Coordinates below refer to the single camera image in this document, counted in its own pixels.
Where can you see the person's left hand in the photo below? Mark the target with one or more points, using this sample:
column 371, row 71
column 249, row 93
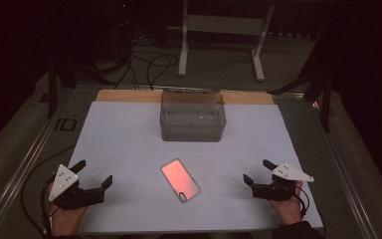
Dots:
column 67, row 221

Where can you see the white table sheet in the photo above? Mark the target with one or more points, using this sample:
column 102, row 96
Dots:
column 129, row 149

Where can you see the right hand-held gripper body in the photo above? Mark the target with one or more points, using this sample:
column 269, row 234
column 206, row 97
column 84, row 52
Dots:
column 275, row 191

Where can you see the clear grey plastic box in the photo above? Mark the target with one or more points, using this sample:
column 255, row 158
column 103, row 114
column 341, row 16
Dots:
column 192, row 127

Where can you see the person's right hand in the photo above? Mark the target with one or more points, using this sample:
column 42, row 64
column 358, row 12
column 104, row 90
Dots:
column 289, row 210

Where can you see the metal floor rail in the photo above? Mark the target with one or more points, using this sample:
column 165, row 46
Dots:
column 16, row 176
column 341, row 172

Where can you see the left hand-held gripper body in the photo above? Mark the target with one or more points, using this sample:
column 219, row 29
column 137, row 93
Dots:
column 63, row 181

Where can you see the white metal stand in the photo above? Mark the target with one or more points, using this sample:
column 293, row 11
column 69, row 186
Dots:
column 224, row 25

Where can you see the pink smartphone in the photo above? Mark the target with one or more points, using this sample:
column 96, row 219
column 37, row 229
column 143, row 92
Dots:
column 179, row 179

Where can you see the black floor stand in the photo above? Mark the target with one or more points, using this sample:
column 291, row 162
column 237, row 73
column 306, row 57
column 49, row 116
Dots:
column 325, row 99
column 52, row 86

